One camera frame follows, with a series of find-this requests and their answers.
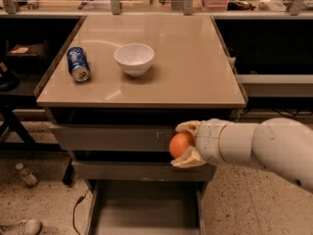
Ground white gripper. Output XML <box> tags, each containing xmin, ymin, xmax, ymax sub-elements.
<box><xmin>171</xmin><ymin>118</ymin><xmax>229</xmax><ymax>168</ymax></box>

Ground orange fruit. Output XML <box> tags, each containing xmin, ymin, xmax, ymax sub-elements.
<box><xmin>169</xmin><ymin>132</ymin><xmax>194</xmax><ymax>159</ymax></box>

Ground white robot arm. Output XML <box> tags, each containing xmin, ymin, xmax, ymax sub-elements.
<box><xmin>171</xmin><ymin>117</ymin><xmax>313</xmax><ymax>192</ymax></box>

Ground grey drawer cabinet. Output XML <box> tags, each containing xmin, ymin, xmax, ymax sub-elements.
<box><xmin>33</xmin><ymin>13</ymin><xmax>248</xmax><ymax>235</ymax></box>

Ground grey open bottom drawer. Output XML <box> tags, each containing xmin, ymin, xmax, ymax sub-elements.
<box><xmin>84</xmin><ymin>180</ymin><xmax>205</xmax><ymax>235</ymax></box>

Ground grey middle drawer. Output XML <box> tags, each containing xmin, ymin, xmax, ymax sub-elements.
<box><xmin>72</xmin><ymin>161</ymin><xmax>216</xmax><ymax>181</ymax></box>

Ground grey top drawer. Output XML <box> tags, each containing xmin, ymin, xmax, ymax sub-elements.
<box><xmin>51</xmin><ymin>124</ymin><xmax>175</xmax><ymax>152</ymax></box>

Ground white bowl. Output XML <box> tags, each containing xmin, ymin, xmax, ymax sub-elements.
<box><xmin>114</xmin><ymin>43</ymin><xmax>155</xmax><ymax>76</ymax></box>

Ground blue soda can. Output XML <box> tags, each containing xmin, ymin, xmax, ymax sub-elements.
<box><xmin>67</xmin><ymin>47</ymin><xmax>90</xmax><ymax>82</ymax></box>

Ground clear plastic bottle on floor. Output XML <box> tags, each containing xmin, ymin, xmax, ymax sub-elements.
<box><xmin>16</xmin><ymin>163</ymin><xmax>38</xmax><ymax>187</ymax></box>

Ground white shoe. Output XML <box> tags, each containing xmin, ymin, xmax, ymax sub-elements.
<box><xmin>0</xmin><ymin>218</ymin><xmax>42</xmax><ymax>235</ymax></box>

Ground dark box on shelf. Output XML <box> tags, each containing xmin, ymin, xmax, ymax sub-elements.
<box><xmin>6</xmin><ymin>44</ymin><xmax>47</xmax><ymax>72</ymax></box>

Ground black cable on floor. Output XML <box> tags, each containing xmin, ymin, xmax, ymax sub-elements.
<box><xmin>71</xmin><ymin>189</ymin><xmax>90</xmax><ymax>235</ymax></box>

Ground black table frame left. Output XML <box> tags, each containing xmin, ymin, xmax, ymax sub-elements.
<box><xmin>0</xmin><ymin>98</ymin><xmax>74</xmax><ymax>185</ymax></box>

